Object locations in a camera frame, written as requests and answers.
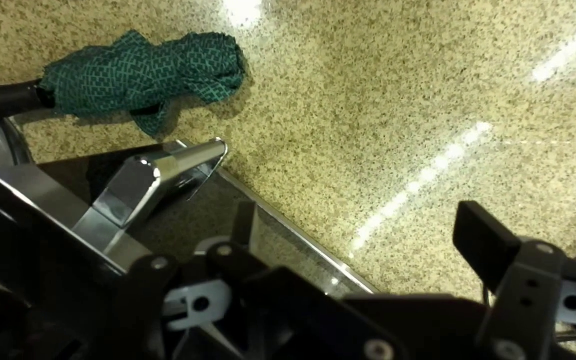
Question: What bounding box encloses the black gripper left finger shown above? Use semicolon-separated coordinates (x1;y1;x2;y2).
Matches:
110;202;403;360

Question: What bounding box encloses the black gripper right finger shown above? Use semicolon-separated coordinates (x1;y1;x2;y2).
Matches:
453;200;576;360

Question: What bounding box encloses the black microwave oven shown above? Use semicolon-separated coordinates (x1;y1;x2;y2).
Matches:
0;137;379;360

